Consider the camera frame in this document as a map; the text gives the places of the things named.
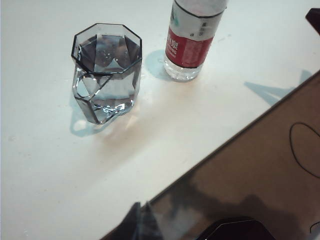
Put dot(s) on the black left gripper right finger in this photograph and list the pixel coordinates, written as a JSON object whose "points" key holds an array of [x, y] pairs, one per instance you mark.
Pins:
{"points": [[150, 225]]}

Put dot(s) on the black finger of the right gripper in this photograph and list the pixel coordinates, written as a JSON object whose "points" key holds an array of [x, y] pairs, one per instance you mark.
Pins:
{"points": [[315, 18]]}

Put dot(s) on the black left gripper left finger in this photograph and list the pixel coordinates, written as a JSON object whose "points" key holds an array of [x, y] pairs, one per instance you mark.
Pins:
{"points": [[130, 225]]}

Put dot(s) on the clear red-label water bottle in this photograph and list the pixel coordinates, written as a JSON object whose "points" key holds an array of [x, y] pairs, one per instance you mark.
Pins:
{"points": [[187, 50]]}

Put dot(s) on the clear grey faceted mug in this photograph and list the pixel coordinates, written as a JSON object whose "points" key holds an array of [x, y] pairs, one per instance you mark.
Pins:
{"points": [[107, 100]]}

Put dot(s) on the black octagonal housing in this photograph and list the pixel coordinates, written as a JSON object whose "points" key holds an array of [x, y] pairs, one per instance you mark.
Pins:
{"points": [[237, 232]]}

